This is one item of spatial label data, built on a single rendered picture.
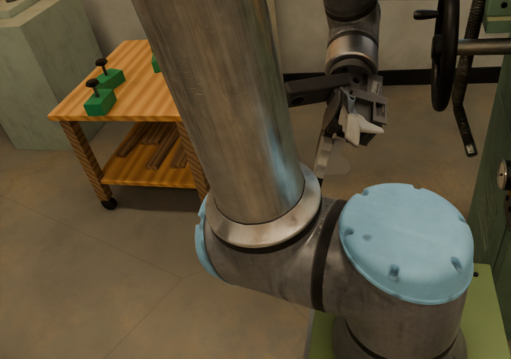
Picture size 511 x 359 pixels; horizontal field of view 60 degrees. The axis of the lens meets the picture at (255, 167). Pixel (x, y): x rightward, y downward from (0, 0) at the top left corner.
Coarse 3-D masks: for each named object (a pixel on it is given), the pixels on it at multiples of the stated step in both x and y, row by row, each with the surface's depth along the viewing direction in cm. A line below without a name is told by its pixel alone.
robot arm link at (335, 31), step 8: (376, 8) 76; (368, 16) 75; (376, 16) 77; (328, 24) 79; (336, 24) 77; (344, 24) 76; (352, 24) 75; (360, 24) 75; (368, 24) 76; (376, 24) 78; (328, 32) 80; (336, 32) 76; (344, 32) 75; (352, 32) 75; (360, 32) 74; (368, 32) 75; (376, 32) 77; (328, 40) 78; (376, 40) 76
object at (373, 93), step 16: (336, 64) 74; (352, 64) 72; (352, 80) 73; (368, 80) 74; (336, 96) 70; (368, 96) 70; (336, 112) 68; (368, 112) 70; (384, 112) 69; (336, 128) 71
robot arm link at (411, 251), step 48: (384, 192) 54; (432, 192) 53; (336, 240) 52; (384, 240) 48; (432, 240) 48; (336, 288) 52; (384, 288) 47; (432, 288) 46; (384, 336) 53; (432, 336) 51
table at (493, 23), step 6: (486, 18) 96; (492, 18) 95; (498, 18) 94; (504, 18) 94; (510, 18) 94; (486, 24) 96; (492, 24) 95; (498, 24) 94; (504, 24) 94; (510, 24) 94; (486, 30) 96; (492, 30) 96; (498, 30) 95; (504, 30) 95; (510, 30) 95
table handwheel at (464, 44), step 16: (448, 16) 87; (448, 32) 87; (432, 48) 101; (448, 48) 88; (464, 48) 98; (480, 48) 97; (496, 48) 96; (432, 64) 113; (448, 64) 88; (432, 80) 112; (448, 80) 90; (432, 96) 108; (448, 96) 94
